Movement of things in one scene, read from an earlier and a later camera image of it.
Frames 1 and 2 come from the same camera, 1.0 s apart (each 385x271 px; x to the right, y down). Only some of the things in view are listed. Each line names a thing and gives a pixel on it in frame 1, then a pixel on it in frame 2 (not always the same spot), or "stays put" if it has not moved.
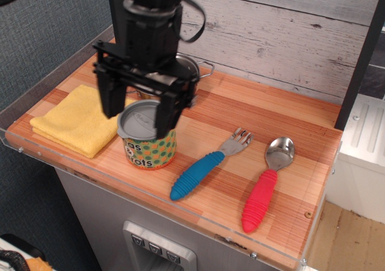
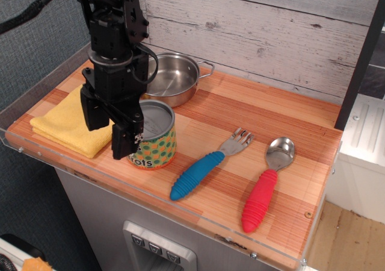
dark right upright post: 372,40 stays put
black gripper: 150,59 → 119,79
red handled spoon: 280,153 stays put
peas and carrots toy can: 143,149 stays put
